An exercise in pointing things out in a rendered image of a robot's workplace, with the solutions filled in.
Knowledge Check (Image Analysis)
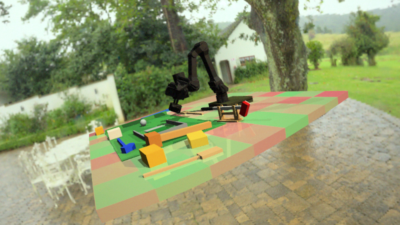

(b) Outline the white golf ball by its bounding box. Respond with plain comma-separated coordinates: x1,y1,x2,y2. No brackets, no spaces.
140,119,147,126

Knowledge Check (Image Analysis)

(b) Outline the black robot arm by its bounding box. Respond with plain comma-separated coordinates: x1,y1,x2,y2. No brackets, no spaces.
165,41,230,103

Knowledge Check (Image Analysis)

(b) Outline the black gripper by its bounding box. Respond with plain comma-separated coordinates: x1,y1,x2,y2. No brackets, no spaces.
169,75,190,114

